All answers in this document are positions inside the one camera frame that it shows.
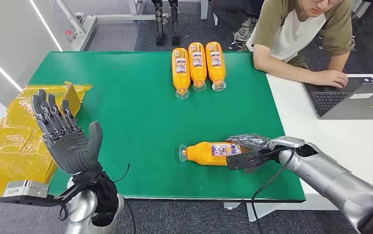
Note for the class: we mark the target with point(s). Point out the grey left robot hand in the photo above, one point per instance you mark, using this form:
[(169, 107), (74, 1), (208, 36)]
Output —
[(70, 148)]

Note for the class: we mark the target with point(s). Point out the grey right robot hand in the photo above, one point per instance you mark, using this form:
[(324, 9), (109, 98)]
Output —
[(247, 140)]

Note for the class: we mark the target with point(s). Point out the orange bottle with printed label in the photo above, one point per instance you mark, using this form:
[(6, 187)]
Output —
[(197, 63), (215, 63), (180, 69), (202, 153)]

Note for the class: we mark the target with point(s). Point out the yellow plastic-wrapped box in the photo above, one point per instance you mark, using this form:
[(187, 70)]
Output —
[(15, 142)]

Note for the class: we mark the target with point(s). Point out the green table mat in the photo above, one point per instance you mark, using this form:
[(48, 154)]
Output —
[(141, 129)]

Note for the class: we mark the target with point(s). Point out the white table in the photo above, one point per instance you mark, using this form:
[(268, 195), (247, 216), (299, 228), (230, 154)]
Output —
[(335, 135)]

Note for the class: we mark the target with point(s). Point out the person's hand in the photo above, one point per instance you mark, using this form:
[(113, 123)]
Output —
[(331, 78)]

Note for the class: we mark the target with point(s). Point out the grey laptop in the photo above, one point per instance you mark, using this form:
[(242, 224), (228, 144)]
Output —
[(357, 103)]

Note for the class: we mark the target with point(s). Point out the person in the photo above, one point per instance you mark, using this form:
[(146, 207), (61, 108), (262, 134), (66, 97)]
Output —
[(296, 29)]

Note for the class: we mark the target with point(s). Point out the black robot leg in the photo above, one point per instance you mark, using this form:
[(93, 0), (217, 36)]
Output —
[(175, 22), (159, 22)]

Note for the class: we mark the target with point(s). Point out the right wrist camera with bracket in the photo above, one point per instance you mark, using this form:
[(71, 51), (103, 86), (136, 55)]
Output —
[(241, 161)]

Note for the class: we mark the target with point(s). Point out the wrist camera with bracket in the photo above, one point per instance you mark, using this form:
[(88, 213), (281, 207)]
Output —
[(24, 189), (241, 161)]

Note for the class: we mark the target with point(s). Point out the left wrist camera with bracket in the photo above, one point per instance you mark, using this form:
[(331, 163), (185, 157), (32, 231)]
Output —
[(24, 189)]

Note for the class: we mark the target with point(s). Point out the white metal frame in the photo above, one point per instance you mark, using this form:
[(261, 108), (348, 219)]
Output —
[(86, 29)]

